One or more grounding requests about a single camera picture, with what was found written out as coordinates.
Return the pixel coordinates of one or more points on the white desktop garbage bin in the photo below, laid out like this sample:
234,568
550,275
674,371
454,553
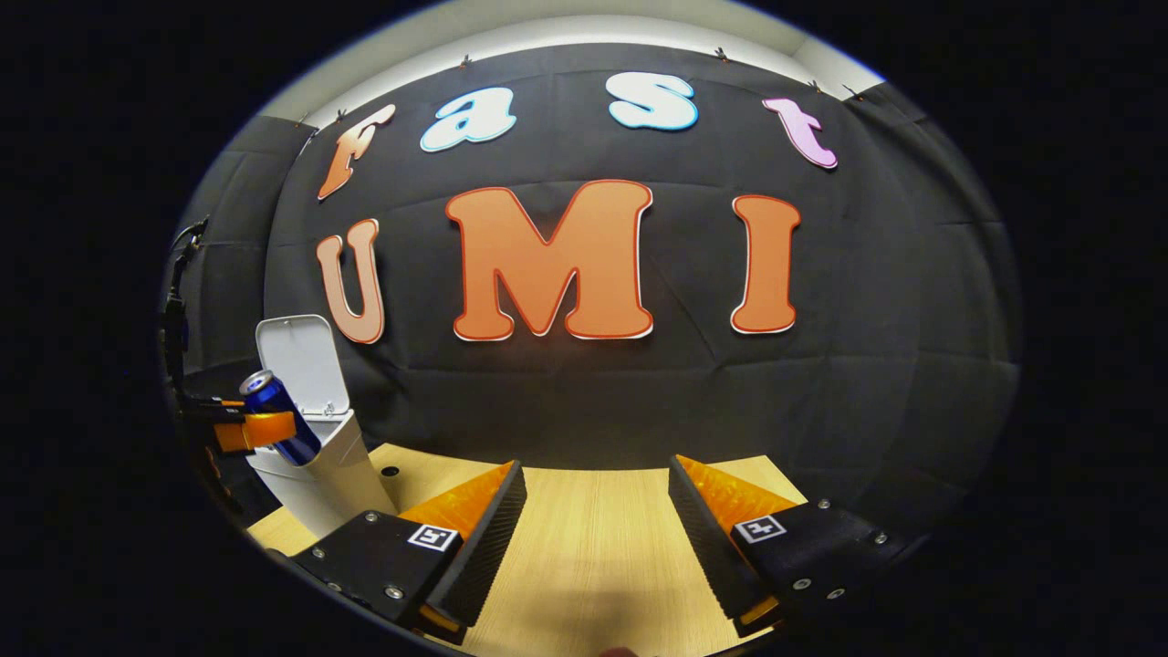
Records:
301,356

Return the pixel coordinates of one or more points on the black backdrop cloth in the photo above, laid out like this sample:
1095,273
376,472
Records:
639,392

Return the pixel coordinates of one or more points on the wooden desktop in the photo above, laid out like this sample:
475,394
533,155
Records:
593,547

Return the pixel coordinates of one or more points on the dark grey creased side cloth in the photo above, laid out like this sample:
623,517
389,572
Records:
967,365
228,274

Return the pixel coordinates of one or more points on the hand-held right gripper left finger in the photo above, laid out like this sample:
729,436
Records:
484,557

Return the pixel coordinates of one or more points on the blue pop can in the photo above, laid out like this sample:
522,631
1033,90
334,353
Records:
269,392

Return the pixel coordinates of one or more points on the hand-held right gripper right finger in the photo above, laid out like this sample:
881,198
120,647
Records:
707,547

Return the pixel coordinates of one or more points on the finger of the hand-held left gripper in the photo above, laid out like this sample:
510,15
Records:
265,429
208,409

